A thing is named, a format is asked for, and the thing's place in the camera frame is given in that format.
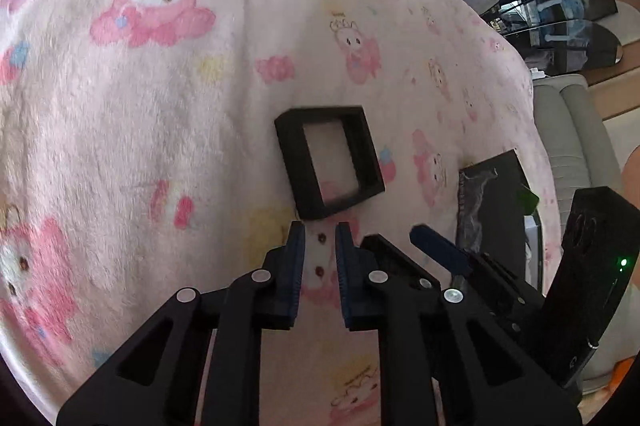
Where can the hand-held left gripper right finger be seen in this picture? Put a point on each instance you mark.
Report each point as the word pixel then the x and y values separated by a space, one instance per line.
pixel 346 276

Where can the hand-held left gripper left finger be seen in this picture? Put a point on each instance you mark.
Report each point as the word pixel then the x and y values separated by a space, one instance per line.
pixel 295 276

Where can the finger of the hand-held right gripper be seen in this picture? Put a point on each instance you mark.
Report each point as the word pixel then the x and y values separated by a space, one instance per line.
pixel 395 258
pixel 440 251

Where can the black storage box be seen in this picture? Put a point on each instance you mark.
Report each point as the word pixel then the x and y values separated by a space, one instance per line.
pixel 500 206

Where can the black square frame box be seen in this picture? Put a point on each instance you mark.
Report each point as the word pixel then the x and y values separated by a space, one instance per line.
pixel 295 166

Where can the grey sofa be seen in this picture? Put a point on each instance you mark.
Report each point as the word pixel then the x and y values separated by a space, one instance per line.
pixel 575 131

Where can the pink printed blanket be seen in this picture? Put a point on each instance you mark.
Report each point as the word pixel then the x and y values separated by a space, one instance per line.
pixel 150 131

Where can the light blue toy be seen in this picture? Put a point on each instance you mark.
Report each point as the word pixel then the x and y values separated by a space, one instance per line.
pixel 570 1

